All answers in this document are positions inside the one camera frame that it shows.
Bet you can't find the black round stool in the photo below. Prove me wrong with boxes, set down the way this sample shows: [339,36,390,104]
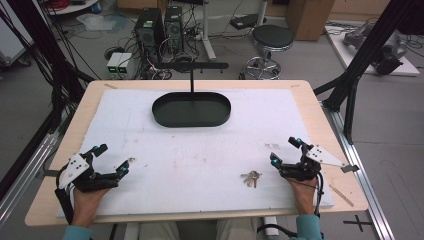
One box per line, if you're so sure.
[244,24,295,81]

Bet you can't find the white foam mat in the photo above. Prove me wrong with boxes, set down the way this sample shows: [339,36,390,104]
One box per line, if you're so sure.
[55,87,335,218]

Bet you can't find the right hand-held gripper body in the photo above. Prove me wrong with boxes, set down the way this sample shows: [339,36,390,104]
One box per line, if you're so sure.
[279,144,346,183]

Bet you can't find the black flat case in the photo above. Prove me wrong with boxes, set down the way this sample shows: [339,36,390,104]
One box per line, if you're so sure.
[229,13,268,31]

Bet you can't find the white platform board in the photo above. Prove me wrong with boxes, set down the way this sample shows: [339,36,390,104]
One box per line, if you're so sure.
[324,25,421,78]

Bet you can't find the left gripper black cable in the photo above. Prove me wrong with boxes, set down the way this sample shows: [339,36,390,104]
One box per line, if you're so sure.
[54,165,76,226]

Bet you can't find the black cable under table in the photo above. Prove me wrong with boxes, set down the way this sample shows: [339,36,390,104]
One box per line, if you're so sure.
[255,223,298,239]

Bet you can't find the person's legs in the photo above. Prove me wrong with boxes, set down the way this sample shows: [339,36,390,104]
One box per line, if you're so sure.
[137,218,262,240]

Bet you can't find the grey machine on platform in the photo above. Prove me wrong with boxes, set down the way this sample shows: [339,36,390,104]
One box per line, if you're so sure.
[342,22,408,76]

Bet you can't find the aluminium rail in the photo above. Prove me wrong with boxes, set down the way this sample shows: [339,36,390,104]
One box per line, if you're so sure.
[320,100,396,240]
[0,132,60,231]

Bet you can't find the person's right hand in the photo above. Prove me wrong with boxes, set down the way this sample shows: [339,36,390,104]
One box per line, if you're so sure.
[285,176,318,216]

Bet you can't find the clear plastic sheet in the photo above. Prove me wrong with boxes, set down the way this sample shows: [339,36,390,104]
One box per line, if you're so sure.
[75,12,118,33]

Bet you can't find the black metal frame stand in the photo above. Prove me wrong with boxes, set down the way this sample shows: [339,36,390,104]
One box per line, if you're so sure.
[0,0,96,134]
[313,0,418,145]

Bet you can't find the black key stand with tray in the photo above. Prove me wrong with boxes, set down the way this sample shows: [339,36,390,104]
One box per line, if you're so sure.
[151,61,232,129]

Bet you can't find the small black computer tower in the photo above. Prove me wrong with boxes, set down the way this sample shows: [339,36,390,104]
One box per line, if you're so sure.
[163,5,185,54]

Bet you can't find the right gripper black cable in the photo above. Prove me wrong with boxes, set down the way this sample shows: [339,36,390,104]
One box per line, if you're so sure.
[312,171,326,218]

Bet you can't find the large black computer tower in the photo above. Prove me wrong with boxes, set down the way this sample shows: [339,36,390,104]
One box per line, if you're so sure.
[134,7,167,65]

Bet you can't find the white power supply unit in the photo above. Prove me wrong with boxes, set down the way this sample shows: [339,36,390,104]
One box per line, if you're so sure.
[117,52,135,80]
[106,52,124,80]

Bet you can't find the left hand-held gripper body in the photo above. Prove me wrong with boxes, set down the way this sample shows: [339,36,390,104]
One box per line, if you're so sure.
[58,152,121,194]

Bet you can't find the white desk leg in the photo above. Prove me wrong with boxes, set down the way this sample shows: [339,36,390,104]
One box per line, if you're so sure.
[199,0,218,62]

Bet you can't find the round white table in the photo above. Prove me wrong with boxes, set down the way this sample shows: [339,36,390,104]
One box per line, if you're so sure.
[45,0,102,16]

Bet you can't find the thin wooden stick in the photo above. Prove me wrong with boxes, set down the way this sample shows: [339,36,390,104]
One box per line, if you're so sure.
[328,183,355,208]

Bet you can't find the person's left hand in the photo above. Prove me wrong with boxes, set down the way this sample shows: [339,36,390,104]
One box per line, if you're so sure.
[71,186,111,229]

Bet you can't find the bunch of keys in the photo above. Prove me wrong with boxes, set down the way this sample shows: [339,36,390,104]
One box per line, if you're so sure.
[240,170,263,189]

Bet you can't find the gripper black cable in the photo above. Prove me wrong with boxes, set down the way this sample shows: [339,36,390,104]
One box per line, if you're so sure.
[312,171,326,218]
[54,165,76,226]

